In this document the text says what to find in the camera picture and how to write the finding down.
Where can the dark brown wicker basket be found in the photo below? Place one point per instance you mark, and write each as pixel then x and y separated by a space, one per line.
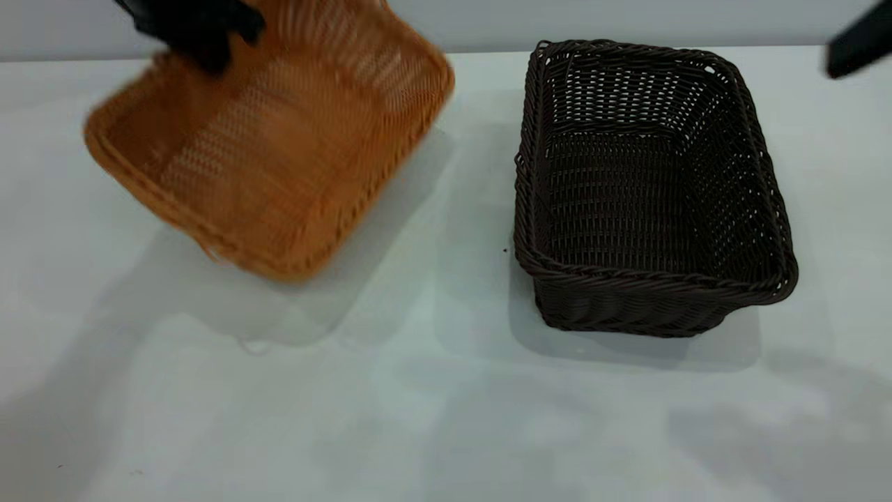
pixel 627 209

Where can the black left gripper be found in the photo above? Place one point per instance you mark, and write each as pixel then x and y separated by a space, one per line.
pixel 181 15

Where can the light brown wicker basket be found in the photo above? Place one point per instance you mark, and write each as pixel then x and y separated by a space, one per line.
pixel 293 174

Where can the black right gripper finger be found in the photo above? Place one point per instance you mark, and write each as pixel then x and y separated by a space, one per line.
pixel 860 43

